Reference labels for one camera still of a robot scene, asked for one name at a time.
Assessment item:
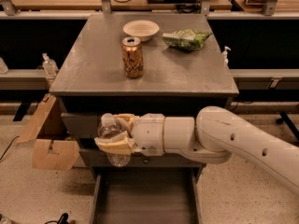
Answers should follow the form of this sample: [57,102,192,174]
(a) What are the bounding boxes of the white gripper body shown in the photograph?
[132,114,165,156]

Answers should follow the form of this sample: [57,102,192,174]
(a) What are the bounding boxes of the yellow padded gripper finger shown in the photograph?
[113,113,139,133]
[94,132,135,155]

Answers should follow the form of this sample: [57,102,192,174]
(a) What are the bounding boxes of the clear plastic water bottle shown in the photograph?
[97,113,131,167]

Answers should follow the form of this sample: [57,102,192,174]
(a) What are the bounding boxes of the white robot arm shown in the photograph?
[94,106,299,194]

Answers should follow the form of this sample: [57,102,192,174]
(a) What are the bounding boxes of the grey middle drawer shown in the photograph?
[80,148,205,168]

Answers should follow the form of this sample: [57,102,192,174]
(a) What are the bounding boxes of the open grey bottom drawer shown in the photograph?
[89,168,203,224]

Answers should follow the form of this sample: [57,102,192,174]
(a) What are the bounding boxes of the grey drawer cabinet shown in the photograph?
[49,13,240,224]

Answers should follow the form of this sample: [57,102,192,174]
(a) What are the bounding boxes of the clear bottle on left shelf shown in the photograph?
[42,53,59,77]

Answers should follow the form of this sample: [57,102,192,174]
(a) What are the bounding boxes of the white pump dispenser bottle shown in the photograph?
[222,46,231,65]

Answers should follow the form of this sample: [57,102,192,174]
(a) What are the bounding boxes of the brown cardboard box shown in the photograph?
[17,94,79,171]

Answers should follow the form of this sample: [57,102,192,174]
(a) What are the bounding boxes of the gold soda can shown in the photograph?
[121,36,144,78]

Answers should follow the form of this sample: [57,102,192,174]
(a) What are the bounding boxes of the white paper bowl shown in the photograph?
[123,20,160,42]

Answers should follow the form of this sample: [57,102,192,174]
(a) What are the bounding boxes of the black object on floor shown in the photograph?
[45,213,69,224]

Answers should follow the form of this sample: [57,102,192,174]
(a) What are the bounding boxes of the green chip bag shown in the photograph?
[163,29,211,51]

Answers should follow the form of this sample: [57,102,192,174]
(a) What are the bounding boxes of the black chair leg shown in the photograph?
[277,112,299,141]

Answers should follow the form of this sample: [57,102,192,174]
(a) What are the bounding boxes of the black floor cable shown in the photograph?
[0,135,21,162]

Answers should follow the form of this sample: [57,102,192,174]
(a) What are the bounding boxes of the black cables on desk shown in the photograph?
[112,0,204,15]

